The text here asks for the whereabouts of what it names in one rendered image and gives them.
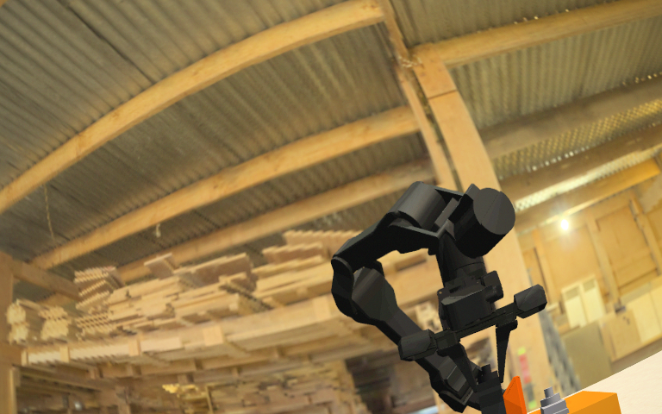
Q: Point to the black micro servo with orange cable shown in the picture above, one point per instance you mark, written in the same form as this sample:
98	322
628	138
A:
489	391

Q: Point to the orange flat panel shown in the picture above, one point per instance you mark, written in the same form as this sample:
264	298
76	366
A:
580	403

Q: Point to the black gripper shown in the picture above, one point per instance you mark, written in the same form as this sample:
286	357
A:
424	343

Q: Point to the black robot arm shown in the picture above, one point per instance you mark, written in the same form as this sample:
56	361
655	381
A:
459	229

